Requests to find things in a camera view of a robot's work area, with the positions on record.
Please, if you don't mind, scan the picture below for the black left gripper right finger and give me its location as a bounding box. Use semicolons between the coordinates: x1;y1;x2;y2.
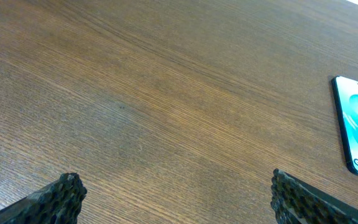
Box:
270;169;358;224

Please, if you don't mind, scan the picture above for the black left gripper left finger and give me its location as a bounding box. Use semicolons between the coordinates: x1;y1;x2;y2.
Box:
0;173;87;224

